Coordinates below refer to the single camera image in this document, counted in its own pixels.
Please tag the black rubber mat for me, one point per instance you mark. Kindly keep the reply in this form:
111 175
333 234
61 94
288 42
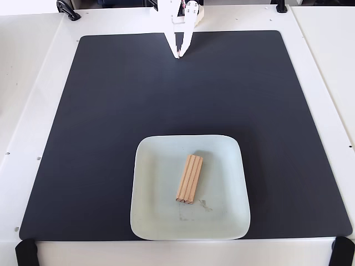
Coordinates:
111 124

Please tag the white square plate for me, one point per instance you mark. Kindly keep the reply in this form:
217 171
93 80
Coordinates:
155 180

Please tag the grooved wooden block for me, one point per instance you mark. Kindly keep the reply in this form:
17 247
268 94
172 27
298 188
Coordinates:
190 180

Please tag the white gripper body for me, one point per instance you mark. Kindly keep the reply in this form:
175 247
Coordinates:
177 25

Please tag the black table clamp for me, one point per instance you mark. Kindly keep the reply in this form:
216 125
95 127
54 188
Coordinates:
154 5
68 10
281 6

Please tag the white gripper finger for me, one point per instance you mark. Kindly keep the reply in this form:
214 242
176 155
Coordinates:
172 43
191 16

